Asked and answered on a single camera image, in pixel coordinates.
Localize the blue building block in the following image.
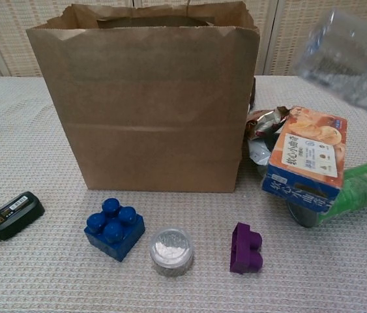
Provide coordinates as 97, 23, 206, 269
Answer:
83, 198, 146, 262

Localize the clear round plastic container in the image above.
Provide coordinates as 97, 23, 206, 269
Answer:
149, 227, 194, 278

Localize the snack wrapper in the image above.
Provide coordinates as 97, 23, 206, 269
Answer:
246, 106, 291, 142

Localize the white woven tablecloth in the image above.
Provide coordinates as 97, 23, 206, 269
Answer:
0, 74, 367, 313

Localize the orange blue cookie box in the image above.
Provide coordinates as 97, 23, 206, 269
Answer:
261, 106, 349, 215

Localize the transparent water bottle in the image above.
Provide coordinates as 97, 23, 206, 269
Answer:
295, 9, 367, 106

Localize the bamboo folding screen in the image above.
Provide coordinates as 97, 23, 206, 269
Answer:
0, 0, 367, 78

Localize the green chip can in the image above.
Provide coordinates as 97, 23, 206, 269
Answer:
287, 155, 367, 228

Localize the dark object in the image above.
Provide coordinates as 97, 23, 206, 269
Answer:
249, 77, 257, 109

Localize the black ink bottle red cap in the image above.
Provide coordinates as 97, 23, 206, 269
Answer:
0, 190, 46, 259

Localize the brown paper bag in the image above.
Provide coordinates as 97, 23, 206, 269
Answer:
25, 0, 261, 193

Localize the purple building block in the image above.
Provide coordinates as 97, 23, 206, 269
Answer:
229, 222, 264, 274

